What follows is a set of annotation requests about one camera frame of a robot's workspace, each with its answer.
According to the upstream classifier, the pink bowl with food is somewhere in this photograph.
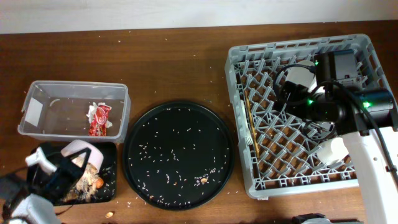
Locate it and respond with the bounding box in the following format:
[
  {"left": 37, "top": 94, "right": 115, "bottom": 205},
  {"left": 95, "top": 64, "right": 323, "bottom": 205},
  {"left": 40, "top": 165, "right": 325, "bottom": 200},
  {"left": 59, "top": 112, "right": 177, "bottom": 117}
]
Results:
[{"left": 60, "top": 140, "right": 104, "bottom": 172}]

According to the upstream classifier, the wooden chopstick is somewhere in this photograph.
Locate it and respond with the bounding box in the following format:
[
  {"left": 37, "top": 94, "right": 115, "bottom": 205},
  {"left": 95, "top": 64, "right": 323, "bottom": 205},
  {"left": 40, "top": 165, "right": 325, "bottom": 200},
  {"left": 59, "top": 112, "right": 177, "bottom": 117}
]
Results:
[{"left": 243, "top": 90, "right": 260, "bottom": 158}]

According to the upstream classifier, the white plastic fork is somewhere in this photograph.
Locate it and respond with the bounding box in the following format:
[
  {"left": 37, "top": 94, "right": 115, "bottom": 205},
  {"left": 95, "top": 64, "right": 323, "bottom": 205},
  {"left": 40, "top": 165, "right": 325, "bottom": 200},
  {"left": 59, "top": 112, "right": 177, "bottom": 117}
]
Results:
[{"left": 241, "top": 100, "right": 253, "bottom": 146}]

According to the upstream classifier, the white tissue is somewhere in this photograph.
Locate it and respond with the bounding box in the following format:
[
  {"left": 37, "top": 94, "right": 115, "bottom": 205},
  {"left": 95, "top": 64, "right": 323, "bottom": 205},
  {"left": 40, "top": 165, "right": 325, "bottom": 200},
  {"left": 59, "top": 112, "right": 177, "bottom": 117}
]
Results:
[{"left": 86, "top": 103, "right": 113, "bottom": 128}]

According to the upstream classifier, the red snack wrapper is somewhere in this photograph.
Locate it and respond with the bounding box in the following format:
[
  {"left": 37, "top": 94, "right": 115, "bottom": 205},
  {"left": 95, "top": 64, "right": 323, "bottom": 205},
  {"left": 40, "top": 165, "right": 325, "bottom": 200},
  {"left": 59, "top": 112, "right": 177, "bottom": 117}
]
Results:
[{"left": 86, "top": 103, "right": 113, "bottom": 136}]

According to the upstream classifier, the white paper cup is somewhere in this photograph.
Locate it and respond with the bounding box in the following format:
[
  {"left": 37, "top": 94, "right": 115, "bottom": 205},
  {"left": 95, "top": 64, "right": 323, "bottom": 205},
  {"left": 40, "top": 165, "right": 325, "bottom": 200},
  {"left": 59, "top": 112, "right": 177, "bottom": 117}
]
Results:
[{"left": 317, "top": 137, "right": 349, "bottom": 166}]

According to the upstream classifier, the orange carrot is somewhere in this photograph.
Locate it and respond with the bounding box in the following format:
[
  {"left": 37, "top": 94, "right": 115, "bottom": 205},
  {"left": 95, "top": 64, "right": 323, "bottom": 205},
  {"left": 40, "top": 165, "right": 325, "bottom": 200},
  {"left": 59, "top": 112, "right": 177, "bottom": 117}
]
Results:
[{"left": 95, "top": 177, "right": 104, "bottom": 189}]

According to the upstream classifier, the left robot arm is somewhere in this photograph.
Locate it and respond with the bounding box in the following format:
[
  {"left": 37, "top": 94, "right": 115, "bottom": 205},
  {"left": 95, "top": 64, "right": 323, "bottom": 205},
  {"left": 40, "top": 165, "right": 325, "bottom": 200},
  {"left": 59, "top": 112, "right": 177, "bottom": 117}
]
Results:
[{"left": 1, "top": 147, "right": 91, "bottom": 223}]

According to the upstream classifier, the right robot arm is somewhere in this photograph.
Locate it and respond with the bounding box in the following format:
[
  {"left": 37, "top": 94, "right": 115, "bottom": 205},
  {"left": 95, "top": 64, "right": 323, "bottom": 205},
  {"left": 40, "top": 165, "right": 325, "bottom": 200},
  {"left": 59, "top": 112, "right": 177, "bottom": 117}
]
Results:
[{"left": 272, "top": 50, "right": 397, "bottom": 223}]

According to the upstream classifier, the grey plastic dishwasher rack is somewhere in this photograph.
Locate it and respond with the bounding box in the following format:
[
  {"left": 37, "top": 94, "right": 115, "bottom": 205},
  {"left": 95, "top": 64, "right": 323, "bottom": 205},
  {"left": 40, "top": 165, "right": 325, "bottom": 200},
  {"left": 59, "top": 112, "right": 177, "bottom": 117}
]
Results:
[{"left": 224, "top": 34, "right": 388, "bottom": 200}]

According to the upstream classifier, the pile of food scraps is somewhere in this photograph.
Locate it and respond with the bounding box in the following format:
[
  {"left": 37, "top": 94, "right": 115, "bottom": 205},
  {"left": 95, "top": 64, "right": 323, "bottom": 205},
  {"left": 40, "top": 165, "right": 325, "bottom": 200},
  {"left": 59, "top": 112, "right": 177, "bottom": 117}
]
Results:
[{"left": 62, "top": 163, "right": 100, "bottom": 202}]

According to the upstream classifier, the black rectangular tray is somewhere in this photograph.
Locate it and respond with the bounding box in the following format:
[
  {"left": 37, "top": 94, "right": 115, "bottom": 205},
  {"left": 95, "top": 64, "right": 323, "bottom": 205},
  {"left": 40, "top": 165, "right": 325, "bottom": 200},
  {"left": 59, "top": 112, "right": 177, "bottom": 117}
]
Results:
[{"left": 27, "top": 142, "right": 117, "bottom": 206}]

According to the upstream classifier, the peanut on table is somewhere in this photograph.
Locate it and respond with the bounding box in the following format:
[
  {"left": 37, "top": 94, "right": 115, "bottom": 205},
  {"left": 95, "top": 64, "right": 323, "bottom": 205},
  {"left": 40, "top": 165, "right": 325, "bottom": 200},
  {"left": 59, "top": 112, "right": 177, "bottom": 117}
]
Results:
[{"left": 105, "top": 212, "right": 114, "bottom": 218}]

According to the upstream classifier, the clear plastic bin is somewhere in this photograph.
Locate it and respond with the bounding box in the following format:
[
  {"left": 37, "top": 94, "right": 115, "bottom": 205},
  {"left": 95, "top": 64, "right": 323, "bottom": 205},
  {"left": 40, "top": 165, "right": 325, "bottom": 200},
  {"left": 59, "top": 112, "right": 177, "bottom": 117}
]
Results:
[{"left": 17, "top": 80, "right": 131, "bottom": 143}]

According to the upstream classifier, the round black serving tray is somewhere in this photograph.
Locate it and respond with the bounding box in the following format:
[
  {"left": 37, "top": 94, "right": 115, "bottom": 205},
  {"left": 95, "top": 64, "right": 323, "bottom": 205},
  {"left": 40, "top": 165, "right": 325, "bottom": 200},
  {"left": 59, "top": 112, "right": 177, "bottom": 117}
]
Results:
[{"left": 123, "top": 101, "right": 234, "bottom": 211}]

